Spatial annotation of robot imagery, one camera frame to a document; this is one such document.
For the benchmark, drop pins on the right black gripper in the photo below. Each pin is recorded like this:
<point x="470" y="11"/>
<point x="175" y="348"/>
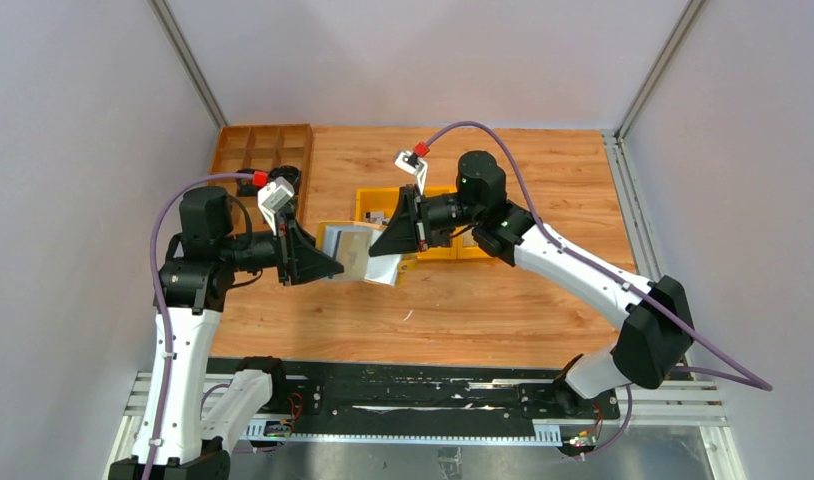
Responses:
<point x="404" y="233"/>

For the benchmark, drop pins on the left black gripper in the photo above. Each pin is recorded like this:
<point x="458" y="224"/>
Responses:
<point x="306" y="262"/>

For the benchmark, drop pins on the yellow leather card holder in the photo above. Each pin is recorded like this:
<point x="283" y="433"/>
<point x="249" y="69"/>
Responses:
<point x="383" y="270"/>

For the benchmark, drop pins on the tan credit card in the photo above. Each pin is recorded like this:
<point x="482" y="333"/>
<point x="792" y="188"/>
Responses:
<point x="352" y="252"/>

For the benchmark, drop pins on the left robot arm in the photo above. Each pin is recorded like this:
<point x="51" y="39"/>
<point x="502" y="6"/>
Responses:
<point x="179" y="438"/>

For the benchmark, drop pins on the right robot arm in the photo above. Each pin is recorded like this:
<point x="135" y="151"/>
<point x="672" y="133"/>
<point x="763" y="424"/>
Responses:
<point x="649" y="345"/>

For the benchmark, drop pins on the silver cards in bin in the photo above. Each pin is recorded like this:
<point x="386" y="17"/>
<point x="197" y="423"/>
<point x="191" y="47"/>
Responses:
<point x="376" y="217"/>

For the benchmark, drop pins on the left yellow bin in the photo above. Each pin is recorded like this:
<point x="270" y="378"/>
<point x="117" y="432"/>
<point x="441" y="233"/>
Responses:
<point x="375" y="199"/>

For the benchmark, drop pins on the yellow bin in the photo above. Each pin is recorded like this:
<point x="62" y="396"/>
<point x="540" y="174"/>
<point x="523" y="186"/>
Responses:
<point x="375" y="199"/>
<point x="448" y="251"/>
<point x="466" y="245"/>

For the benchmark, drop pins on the middle yellow bin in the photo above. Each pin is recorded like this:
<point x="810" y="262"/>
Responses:
<point x="448" y="251"/>

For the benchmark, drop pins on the right yellow bin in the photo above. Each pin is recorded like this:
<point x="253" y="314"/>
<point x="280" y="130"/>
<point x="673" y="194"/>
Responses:
<point x="466" y="245"/>

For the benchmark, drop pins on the wooden compartment tray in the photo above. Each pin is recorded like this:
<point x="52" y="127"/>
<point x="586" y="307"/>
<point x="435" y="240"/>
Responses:
<point x="264" y="147"/>

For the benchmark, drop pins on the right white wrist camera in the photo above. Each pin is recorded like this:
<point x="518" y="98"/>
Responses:
<point x="413" y="162"/>

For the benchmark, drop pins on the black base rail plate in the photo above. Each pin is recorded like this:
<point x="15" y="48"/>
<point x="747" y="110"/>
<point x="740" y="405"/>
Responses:
<point x="414" y="401"/>

